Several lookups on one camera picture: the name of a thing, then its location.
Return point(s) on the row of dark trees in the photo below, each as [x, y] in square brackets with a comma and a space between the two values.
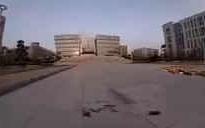
[21, 53]

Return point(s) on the orange-brown planting bed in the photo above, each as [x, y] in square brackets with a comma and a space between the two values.
[180, 70]

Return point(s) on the grey concrete slab plaza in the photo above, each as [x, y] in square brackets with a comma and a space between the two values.
[100, 86]

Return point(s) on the grey kerb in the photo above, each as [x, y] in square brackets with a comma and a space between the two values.
[33, 80]

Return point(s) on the grey building behind trees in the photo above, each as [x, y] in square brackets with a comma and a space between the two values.
[40, 51]

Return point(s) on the wide stone steps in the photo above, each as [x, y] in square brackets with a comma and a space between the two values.
[93, 60]

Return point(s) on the dark ground strip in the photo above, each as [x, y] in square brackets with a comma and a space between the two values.
[13, 77]

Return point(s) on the beige banded building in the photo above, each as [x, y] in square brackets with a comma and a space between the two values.
[68, 45]

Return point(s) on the low pale building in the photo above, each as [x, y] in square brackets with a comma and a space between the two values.
[145, 52]

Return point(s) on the small dark lump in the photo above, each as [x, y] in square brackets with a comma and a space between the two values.
[153, 112]

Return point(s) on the small dark building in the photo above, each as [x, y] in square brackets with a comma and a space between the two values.
[123, 50]

